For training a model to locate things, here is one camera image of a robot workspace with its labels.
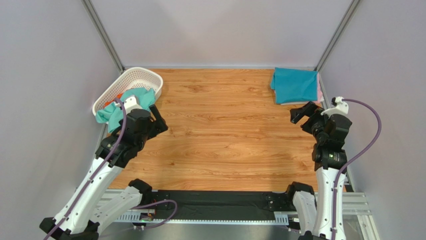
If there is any white plastic laundry basket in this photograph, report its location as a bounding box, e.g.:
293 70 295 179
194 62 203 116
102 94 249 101
92 67 164 116

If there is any orange t shirt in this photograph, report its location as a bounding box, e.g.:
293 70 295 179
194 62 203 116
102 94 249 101
103 101 112 108

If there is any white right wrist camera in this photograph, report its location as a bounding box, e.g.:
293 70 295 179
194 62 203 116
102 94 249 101
321 96 349 117

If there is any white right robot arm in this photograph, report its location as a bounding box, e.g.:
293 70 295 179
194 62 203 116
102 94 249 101
286 101 352 240

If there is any folded teal t shirt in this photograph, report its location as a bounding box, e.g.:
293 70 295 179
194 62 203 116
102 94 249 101
270 67 322 105

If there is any mint green t shirt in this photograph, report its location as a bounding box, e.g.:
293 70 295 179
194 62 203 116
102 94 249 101
95 87 156 133

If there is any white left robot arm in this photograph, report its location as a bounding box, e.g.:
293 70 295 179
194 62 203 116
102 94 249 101
39 104 168 240

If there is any left aluminium corner post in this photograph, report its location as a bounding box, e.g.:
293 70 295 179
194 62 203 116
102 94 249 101
81 0 125 74

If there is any right aluminium corner post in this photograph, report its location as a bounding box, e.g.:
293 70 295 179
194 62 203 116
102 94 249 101
315 0 362 72

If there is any black base cloth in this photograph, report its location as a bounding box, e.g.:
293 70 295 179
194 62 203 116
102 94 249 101
148 190 296 221

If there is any aluminium corner post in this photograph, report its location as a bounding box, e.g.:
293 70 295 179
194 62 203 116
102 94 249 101
81 0 125 74
315 0 362 72

